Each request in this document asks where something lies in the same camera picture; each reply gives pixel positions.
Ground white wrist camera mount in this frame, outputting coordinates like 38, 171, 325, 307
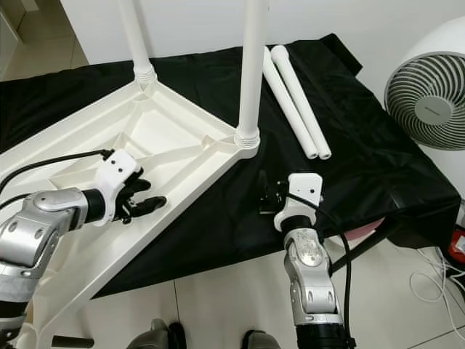
274, 172, 325, 233
95, 148, 143, 225

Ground black table cloth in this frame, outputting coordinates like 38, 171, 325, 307
0, 32, 463, 299

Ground grey robot foot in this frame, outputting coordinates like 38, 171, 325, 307
126, 318, 187, 349
242, 330, 286, 349

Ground grey robot left foot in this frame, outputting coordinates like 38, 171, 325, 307
126, 318, 187, 349

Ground white floor cable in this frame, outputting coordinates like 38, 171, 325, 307
405, 249, 465, 308

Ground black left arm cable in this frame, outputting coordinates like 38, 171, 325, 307
0, 148, 116, 213

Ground white plastic table top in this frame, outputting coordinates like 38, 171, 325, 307
0, 79, 262, 349

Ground red object on floor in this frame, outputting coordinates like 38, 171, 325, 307
448, 224, 465, 264

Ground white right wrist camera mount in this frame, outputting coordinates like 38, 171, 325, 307
274, 172, 325, 233

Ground white plastic table leg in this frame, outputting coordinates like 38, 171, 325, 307
262, 48, 320, 160
118, 0, 159, 89
270, 44, 333, 160
234, 0, 270, 151

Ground white floor fan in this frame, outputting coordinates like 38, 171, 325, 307
384, 17, 465, 151

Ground grey robot right foot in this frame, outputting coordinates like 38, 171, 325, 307
242, 330, 286, 349

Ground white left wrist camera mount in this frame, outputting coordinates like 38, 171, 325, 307
95, 148, 143, 225

